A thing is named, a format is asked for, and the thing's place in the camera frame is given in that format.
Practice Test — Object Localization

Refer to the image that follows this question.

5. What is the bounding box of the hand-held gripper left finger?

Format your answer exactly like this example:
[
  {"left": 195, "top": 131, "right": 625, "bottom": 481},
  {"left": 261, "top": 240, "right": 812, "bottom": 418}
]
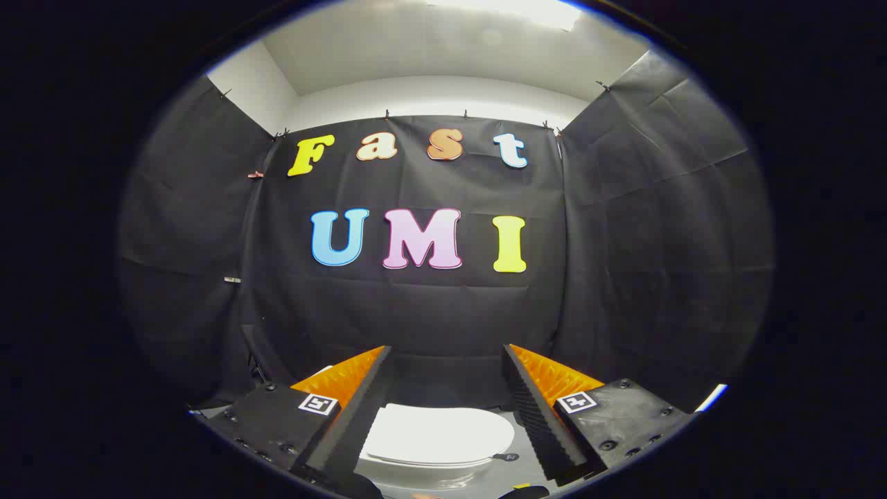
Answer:
[{"left": 191, "top": 345, "right": 394, "bottom": 489}]

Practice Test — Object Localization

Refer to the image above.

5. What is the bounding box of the black backdrop cloth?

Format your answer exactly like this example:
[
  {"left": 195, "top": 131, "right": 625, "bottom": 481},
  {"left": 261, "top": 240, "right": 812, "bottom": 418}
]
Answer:
[{"left": 118, "top": 50, "right": 775, "bottom": 418}]

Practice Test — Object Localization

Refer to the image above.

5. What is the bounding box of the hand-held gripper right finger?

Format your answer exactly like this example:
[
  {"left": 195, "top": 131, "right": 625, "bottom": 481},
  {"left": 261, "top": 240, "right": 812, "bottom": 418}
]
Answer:
[{"left": 502, "top": 344, "right": 697, "bottom": 486}]

